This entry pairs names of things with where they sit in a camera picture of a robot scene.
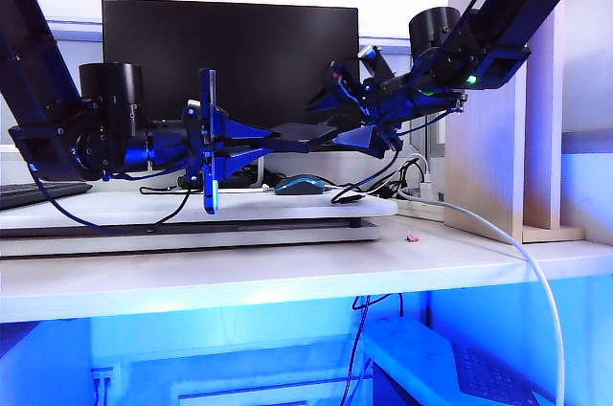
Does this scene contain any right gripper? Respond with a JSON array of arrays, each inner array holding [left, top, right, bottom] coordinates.
[[305, 78, 419, 159]]

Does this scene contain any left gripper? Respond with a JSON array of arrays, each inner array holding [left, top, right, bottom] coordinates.
[[181, 68, 313, 215]]

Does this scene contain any black portable hard drive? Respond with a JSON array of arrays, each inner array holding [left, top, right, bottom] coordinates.
[[270, 121, 340, 147]]

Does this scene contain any black data cable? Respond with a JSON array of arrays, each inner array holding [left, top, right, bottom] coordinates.
[[329, 130, 406, 207]]

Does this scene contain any white desk riser platform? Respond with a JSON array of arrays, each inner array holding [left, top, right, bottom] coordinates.
[[0, 190, 398, 259]]

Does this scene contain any blue and black mouse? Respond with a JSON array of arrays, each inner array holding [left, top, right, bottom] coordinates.
[[273, 173, 328, 196]]

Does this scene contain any black monitor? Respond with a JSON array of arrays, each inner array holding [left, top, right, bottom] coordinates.
[[101, 0, 360, 153]]

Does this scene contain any wooden file organizer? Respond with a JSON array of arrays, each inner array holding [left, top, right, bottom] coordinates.
[[443, 0, 588, 244]]

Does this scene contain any black keyboard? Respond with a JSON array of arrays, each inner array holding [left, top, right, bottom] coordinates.
[[0, 181, 93, 212]]

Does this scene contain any left arm hanging cable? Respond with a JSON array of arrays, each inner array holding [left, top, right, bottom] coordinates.
[[28, 164, 193, 231]]

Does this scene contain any thick white cable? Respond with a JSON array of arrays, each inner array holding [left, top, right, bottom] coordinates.
[[399, 188, 569, 406]]

